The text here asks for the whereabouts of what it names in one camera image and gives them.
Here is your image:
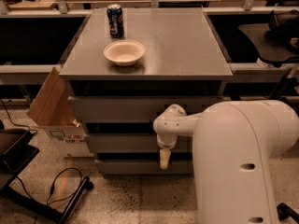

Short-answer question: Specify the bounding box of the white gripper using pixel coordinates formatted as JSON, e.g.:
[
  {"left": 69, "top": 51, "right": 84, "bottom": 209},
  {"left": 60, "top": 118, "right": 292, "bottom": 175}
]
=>
[{"left": 157, "top": 134, "right": 177, "bottom": 170}]

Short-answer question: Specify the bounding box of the grey drawer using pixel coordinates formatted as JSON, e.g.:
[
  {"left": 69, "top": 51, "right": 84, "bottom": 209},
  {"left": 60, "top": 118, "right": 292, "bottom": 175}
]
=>
[
  {"left": 94, "top": 160, "right": 193, "bottom": 175},
  {"left": 84, "top": 133, "right": 194, "bottom": 154},
  {"left": 68, "top": 96, "right": 222, "bottom": 122}
]

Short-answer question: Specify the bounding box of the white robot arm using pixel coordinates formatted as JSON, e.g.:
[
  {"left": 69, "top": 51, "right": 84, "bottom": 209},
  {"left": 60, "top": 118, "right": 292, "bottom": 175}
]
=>
[{"left": 153, "top": 100, "right": 299, "bottom": 224}]

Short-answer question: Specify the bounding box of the grey bottom drawer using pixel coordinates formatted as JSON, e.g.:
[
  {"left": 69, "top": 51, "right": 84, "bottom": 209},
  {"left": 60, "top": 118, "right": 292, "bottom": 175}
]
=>
[{"left": 94, "top": 160, "right": 193, "bottom": 175}]

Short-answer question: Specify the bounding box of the grey drawer cabinet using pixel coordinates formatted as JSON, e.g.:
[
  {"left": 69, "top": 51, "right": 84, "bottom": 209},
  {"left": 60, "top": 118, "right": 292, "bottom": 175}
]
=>
[{"left": 60, "top": 8, "right": 232, "bottom": 162}]

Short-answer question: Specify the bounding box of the grey top drawer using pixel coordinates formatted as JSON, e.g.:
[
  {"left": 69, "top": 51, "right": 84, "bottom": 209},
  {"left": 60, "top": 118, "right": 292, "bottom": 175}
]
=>
[{"left": 68, "top": 96, "right": 222, "bottom": 122}]

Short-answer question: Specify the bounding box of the open cardboard box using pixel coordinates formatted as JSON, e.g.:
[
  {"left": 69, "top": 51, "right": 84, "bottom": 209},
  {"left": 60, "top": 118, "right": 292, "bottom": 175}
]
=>
[{"left": 27, "top": 68, "right": 93, "bottom": 158}]

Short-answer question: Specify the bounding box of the white paper bowl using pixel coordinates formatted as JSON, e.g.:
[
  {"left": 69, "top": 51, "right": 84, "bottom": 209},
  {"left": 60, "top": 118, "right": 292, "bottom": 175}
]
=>
[{"left": 104, "top": 40, "right": 146, "bottom": 66}]

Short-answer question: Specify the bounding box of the black caster bottom right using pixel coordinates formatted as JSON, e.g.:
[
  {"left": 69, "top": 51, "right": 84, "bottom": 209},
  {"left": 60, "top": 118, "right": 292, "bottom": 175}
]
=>
[{"left": 277, "top": 203, "right": 299, "bottom": 224}]

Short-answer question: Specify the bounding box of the blue soda can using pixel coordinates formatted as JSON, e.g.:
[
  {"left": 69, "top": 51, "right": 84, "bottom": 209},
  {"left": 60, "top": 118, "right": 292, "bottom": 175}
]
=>
[{"left": 107, "top": 4, "right": 124, "bottom": 38}]

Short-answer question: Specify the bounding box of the black stand base left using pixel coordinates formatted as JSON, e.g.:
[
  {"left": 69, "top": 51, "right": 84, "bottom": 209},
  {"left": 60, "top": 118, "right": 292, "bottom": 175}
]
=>
[{"left": 0, "top": 129, "right": 93, "bottom": 224}]

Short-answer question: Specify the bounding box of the black office chair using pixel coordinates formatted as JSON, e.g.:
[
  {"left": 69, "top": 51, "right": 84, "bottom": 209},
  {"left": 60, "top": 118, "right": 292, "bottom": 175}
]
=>
[{"left": 238, "top": 9, "right": 299, "bottom": 67}]

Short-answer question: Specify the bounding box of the black table leg frame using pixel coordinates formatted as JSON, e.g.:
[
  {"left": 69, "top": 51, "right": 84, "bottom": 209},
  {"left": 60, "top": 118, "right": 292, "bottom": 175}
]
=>
[{"left": 223, "top": 66, "right": 299, "bottom": 101}]

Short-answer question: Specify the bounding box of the black cable on floor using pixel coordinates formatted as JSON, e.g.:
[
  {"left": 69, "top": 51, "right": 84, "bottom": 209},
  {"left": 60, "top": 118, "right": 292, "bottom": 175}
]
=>
[{"left": 0, "top": 98, "right": 92, "bottom": 224}]

